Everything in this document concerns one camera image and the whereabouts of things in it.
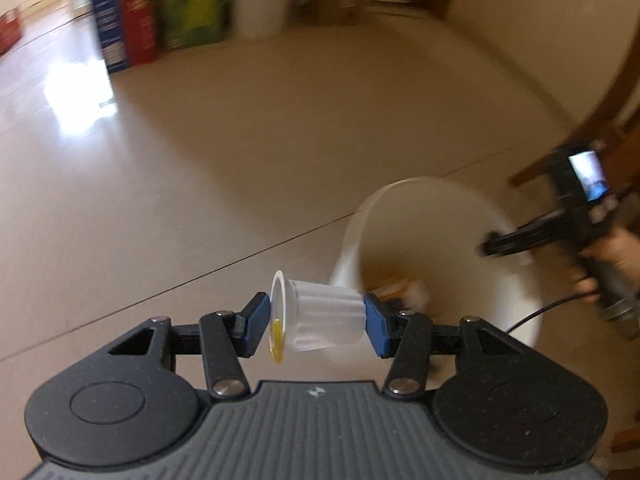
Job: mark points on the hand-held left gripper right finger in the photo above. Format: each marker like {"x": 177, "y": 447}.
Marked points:
{"x": 375, "y": 327}

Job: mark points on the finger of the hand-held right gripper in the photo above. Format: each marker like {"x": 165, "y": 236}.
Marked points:
{"x": 520, "y": 240}

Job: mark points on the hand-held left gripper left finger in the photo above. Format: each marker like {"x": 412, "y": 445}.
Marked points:
{"x": 257, "y": 322}

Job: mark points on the clear plastic jelly cup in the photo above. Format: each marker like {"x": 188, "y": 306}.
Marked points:
{"x": 325, "y": 317}

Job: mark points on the white plastic trash bin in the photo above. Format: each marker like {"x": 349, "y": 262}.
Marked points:
{"x": 430, "y": 230}

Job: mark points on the person's right hand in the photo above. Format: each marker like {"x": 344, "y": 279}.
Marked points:
{"x": 625, "y": 255}

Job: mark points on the wooden chair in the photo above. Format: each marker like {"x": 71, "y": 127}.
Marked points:
{"x": 620, "y": 110}

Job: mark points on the white bucket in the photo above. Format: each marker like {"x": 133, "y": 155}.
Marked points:
{"x": 262, "y": 5}

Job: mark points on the green pack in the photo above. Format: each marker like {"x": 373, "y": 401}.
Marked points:
{"x": 195, "y": 10}

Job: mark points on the blue box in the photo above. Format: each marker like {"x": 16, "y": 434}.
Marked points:
{"x": 112, "y": 30}

